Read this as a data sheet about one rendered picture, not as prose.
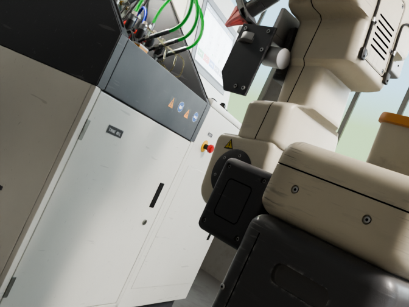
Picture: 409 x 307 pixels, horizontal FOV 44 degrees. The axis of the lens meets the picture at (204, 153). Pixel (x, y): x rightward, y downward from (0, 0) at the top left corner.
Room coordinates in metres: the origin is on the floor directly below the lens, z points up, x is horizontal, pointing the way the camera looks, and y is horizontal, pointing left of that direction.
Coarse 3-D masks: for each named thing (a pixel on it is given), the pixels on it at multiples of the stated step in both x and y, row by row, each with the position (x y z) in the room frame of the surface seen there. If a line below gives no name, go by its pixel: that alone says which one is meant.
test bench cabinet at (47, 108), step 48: (0, 48) 1.51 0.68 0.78; (0, 96) 1.47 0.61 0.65; (48, 96) 1.41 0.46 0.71; (96, 96) 1.37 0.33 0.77; (0, 144) 1.44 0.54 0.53; (48, 144) 1.38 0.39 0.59; (192, 144) 1.99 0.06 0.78; (0, 192) 1.41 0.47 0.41; (48, 192) 1.36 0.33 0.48; (0, 240) 1.38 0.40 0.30; (0, 288) 1.36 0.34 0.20
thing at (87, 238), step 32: (96, 128) 1.43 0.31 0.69; (128, 128) 1.56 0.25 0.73; (160, 128) 1.73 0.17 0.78; (96, 160) 1.49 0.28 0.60; (128, 160) 1.64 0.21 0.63; (160, 160) 1.82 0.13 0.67; (64, 192) 1.42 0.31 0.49; (96, 192) 1.56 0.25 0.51; (128, 192) 1.72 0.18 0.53; (160, 192) 1.91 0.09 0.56; (64, 224) 1.48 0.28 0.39; (96, 224) 1.63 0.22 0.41; (128, 224) 1.81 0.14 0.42; (32, 256) 1.42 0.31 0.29; (64, 256) 1.55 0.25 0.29; (96, 256) 1.71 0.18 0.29; (128, 256) 1.91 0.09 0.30; (32, 288) 1.48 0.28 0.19; (64, 288) 1.62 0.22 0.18; (96, 288) 1.79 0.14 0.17
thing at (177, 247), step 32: (224, 0) 2.46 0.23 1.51; (224, 96) 2.67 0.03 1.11; (224, 128) 2.19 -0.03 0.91; (192, 160) 2.05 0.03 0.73; (192, 192) 2.17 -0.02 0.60; (160, 224) 2.03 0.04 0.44; (192, 224) 2.31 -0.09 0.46; (160, 256) 2.15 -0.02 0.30; (192, 256) 2.47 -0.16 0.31; (128, 288) 2.01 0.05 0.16; (160, 288) 2.29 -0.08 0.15
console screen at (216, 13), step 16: (208, 0) 2.29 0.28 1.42; (208, 16) 2.32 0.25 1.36; (224, 16) 2.49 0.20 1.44; (208, 32) 2.34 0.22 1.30; (224, 32) 2.52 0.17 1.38; (192, 48) 2.23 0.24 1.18; (208, 48) 2.37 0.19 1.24; (224, 48) 2.55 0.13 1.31; (208, 64) 2.40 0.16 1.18; (224, 64) 2.58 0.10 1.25; (208, 80) 2.43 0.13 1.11
